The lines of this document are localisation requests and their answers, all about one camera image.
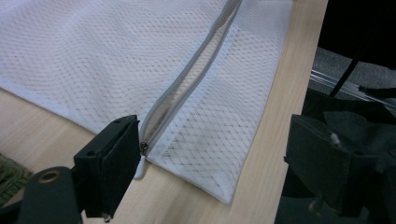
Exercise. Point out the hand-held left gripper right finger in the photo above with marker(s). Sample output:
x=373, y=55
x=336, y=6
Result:
x=323, y=161

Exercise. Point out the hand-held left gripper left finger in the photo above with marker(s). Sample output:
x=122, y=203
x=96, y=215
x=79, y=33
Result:
x=107, y=165

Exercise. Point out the green woven plastic basket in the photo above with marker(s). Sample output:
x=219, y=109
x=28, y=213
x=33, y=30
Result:
x=11, y=179

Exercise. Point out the black metal stand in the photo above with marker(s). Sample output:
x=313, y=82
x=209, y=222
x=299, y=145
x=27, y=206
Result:
x=344, y=77

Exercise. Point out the black curtain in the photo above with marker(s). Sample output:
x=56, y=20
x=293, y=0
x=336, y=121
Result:
x=361, y=28

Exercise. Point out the metal floor rail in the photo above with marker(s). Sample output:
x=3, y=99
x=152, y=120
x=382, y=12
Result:
x=351, y=87

